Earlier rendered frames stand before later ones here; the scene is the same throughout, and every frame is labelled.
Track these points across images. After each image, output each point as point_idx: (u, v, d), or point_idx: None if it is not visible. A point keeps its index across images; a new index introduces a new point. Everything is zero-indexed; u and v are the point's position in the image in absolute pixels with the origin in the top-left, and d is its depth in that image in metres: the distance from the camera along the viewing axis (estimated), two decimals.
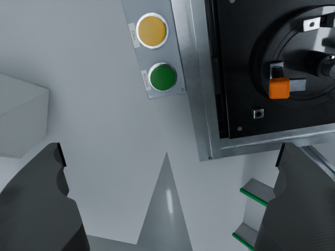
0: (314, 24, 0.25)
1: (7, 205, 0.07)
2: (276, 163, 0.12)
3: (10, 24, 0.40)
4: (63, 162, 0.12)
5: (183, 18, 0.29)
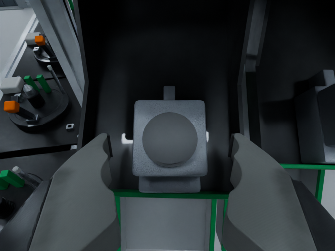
0: None
1: (59, 185, 0.08)
2: (229, 154, 0.13)
3: None
4: (110, 152, 0.12)
5: None
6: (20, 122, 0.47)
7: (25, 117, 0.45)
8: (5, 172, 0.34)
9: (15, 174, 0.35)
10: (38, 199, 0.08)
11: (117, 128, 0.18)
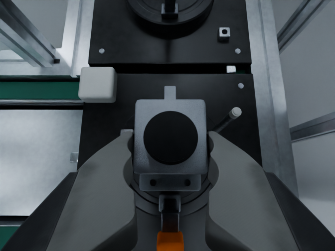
0: None
1: (83, 178, 0.09)
2: None
3: None
4: None
5: None
6: (149, 15, 0.29)
7: (165, 7, 0.26)
8: None
9: None
10: (64, 189, 0.08)
11: None
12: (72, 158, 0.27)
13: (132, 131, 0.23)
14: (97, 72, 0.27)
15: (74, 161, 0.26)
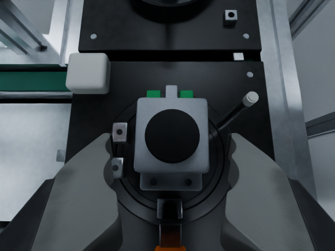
0: (116, 165, 0.19)
1: (61, 184, 0.08)
2: (226, 153, 0.13)
3: None
4: (113, 152, 0.13)
5: None
6: None
7: None
8: (187, 93, 0.17)
9: (191, 98, 0.19)
10: (41, 198, 0.08)
11: None
12: (58, 156, 0.23)
13: (126, 124, 0.20)
14: (87, 59, 0.24)
15: (61, 159, 0.23)
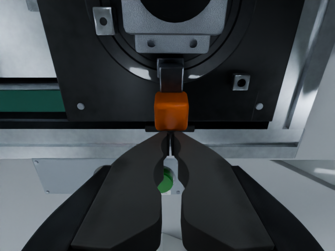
0: (103, 17, 0.15)
1: (115, 173, 0.09)
2: (172, 152, 0.13)
3: None
4: (167, 151, 0.13)
5: (100, 150, 0.27)
6: None
7: None
8: None
9: None
10: (97, 182, 0.09)
11: None
12: (29, 3, 0.18)
13: None
14: None
15: (34, 8, 0.19)
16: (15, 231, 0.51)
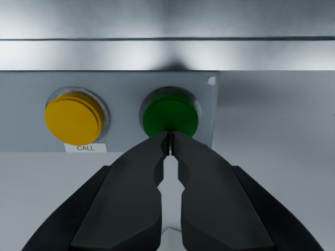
0: None
1: (115, 173, 0.09)
2: (172, 152, 0.13)
3: None
4: (167, 151, 0.13)
5: (53, 49, 0.13)
6: None
7: None
8: None
9: None
10: (97, 182, 0.09)
11: None
12: None
13: None
14: None
15: None
16: None
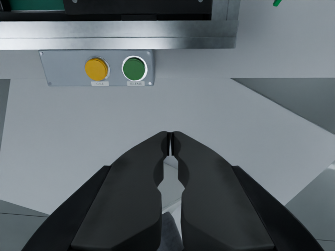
0: None
1: (115, 173, 0.09)
2: (172, 152, 0.13)
3: (100, 158, 0.60)
4: (167, 151, 0.13)
5: (89, 41, 0.36)
6: None
7: None
8: None
9: None
10: (97, 182, 0.09)
11: None
12: None
13: None
14: None
15: None
16: (22, 154, 0.60)
